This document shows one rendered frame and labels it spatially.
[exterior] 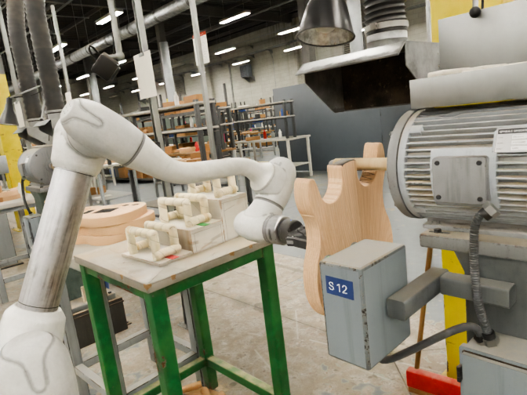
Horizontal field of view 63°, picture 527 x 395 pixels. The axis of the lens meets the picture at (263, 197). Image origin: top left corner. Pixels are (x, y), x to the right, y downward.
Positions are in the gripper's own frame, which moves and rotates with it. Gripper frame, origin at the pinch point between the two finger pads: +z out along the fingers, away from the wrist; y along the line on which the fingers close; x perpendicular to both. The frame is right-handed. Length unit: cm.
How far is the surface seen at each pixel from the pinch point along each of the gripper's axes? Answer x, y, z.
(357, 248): 8.3, 18.9, 18.5
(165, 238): -9, 7, -82
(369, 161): 19.8, -6.2, 7.1
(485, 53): 41, -17, 32
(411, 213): 9.6, 0.5, 20.8
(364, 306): 2.2, 28.7, 25.7
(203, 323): -68, -16, -108
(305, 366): -112, -60, -86
